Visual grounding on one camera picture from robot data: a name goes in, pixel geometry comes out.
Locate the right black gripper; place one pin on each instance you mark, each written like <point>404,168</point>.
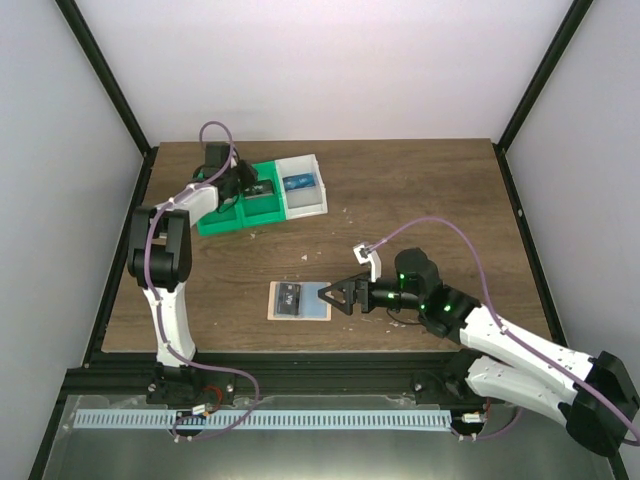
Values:
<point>360,294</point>

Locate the white bin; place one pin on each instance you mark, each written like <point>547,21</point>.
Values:
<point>305,202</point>

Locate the left side frame rail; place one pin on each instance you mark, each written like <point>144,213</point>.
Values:
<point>96,339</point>

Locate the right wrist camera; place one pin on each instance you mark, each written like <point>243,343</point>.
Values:
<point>366,255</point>

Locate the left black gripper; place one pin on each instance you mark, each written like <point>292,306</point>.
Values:
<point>245,174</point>

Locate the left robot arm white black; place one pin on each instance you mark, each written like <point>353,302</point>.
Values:
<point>160,256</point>

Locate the frame rail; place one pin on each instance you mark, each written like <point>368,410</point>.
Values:
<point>544,293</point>
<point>96,339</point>

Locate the blue card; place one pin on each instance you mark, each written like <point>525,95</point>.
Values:
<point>298,182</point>

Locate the metal front plate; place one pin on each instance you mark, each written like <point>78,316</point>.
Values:
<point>524,446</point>

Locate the left black frame post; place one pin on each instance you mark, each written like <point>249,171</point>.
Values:
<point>79,27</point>

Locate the black vip card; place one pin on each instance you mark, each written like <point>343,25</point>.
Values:
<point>259,189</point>
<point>287,299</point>

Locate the right black frame post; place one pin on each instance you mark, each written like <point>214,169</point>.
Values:
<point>568,27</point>

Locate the black frame post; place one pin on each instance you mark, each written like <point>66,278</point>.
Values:
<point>568,27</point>
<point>79,27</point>

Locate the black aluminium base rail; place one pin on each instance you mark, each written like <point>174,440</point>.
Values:
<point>420,375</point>

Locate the middle green bin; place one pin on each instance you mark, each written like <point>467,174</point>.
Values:
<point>265,210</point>

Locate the light blue slotted cable duct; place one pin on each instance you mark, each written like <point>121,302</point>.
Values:
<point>414,420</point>

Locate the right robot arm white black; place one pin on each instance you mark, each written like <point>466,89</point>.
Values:
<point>592,397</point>

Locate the left green bin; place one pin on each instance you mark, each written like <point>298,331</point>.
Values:
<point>225,217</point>

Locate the right side frame rail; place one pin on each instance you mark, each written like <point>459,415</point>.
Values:
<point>544,293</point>

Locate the green bin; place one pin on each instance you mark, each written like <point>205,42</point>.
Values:
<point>225,217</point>
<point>265,210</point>

